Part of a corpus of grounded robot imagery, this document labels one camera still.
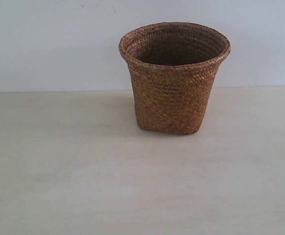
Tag brown woven straw basket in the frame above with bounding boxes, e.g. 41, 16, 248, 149
119, 22, 231, 135

